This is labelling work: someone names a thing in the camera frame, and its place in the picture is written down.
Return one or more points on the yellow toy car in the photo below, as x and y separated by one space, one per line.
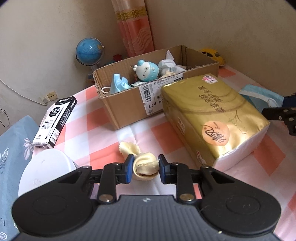
212 53

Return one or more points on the black white carton box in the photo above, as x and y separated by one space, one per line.
53 123

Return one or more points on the pink orange curtain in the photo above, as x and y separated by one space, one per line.
134 26

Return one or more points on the clear jar white lid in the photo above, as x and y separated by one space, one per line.
44 167

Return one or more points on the blue floral bedsheet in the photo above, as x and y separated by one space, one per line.
16 152

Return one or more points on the blue desk globe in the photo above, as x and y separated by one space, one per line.
89 52

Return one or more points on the blue round plush toy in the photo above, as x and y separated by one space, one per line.
146 71

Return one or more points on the white wall socket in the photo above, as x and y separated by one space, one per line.
49 97

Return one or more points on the pink checkered tablecloth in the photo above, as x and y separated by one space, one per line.
88 138

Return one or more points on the cream cloth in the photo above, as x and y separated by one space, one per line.
145 165

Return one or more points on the blue face mask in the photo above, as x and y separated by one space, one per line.
118 84
261 98

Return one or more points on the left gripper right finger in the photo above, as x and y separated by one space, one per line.
180 175

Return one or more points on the folded blue face mask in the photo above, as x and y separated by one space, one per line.
261 98

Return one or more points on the brown cardboard box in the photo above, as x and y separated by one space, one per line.
128 106

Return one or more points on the gold tissue pack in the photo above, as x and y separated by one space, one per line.
217 125

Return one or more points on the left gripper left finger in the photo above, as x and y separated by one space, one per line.
112 175

